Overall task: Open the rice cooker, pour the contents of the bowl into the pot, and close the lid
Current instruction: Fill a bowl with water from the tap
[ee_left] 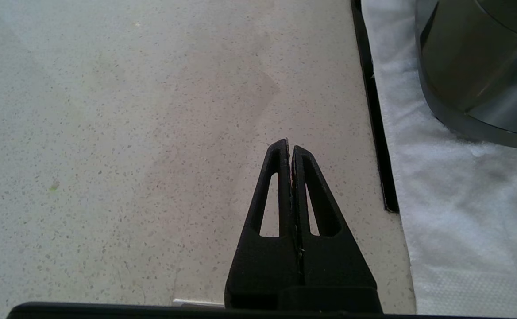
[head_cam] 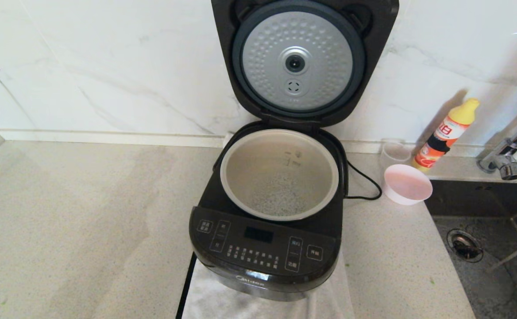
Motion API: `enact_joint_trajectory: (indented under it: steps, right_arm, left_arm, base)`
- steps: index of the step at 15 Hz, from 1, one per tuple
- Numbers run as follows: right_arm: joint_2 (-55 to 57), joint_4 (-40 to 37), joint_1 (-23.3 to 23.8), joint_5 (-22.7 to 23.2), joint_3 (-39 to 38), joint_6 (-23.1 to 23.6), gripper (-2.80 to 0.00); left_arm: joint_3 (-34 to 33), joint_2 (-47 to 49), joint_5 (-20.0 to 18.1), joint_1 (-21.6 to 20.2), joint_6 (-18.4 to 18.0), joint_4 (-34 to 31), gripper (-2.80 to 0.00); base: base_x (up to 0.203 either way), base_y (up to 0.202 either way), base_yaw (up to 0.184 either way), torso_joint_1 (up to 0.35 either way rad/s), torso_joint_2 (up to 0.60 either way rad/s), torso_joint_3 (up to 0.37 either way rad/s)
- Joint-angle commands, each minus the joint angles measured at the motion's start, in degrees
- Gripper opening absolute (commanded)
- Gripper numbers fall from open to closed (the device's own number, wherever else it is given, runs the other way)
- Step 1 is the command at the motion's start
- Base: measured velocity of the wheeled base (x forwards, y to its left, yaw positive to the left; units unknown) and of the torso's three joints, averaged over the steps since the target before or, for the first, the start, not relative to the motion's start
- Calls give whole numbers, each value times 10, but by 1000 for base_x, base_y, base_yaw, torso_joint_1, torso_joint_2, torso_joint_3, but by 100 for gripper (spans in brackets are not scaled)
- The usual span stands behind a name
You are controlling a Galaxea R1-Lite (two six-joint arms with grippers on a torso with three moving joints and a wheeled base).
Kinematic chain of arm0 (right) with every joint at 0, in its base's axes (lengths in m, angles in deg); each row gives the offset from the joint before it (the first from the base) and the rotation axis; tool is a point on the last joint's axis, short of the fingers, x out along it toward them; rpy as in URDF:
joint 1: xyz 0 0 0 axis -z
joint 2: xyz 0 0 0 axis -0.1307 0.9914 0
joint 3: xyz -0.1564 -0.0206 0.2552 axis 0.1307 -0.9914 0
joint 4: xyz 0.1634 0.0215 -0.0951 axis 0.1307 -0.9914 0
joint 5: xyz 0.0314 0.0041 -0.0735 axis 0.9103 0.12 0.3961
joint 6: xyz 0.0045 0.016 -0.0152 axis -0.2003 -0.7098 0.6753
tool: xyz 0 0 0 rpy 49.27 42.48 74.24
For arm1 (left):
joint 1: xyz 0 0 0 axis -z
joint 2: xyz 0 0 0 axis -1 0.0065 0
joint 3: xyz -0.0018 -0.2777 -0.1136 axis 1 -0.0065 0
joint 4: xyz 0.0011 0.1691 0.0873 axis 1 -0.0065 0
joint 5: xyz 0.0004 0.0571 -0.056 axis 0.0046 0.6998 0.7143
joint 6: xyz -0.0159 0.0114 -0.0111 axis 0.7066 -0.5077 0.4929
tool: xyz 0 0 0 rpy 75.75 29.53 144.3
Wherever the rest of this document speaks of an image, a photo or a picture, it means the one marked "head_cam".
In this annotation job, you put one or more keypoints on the black rice cooker base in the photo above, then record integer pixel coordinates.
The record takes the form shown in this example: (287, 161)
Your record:
(263, 261)

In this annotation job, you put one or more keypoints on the chrome faucet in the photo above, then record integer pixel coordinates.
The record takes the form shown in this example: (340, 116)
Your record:
(506, 161)

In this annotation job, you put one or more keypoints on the clear plastic measuring cup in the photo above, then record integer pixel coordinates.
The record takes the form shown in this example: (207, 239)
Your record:
(393, 153)

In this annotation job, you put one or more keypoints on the pink plastic bowl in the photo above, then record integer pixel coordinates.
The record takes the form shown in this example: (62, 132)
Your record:
(409, 184)

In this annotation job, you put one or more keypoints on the yellow capped detergent bottle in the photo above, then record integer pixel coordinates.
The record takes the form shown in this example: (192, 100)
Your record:
(440, 137)

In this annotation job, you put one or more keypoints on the white translucent mat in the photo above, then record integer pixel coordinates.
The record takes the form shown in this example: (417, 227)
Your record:
(205, 303)

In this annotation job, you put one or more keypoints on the white raw rice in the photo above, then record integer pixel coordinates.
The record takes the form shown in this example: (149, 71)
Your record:
(280, 199)

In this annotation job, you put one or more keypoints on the thin clear water stream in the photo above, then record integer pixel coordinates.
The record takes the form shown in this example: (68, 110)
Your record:
(515, 256)

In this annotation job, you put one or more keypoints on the grey inner pot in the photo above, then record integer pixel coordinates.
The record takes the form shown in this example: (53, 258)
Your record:
(249, 164)

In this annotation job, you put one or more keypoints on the black rice cooker lid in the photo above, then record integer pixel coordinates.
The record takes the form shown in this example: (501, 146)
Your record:
(232, 53)

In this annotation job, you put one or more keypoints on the stainless steel sink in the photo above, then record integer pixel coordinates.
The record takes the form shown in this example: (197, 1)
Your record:
(475, 292)

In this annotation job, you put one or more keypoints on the black strip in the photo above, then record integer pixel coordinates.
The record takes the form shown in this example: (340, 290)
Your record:
(187, 288)

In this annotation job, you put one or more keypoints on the metal sink drain strainer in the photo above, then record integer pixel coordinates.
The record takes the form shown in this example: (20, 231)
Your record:
(464, 246)

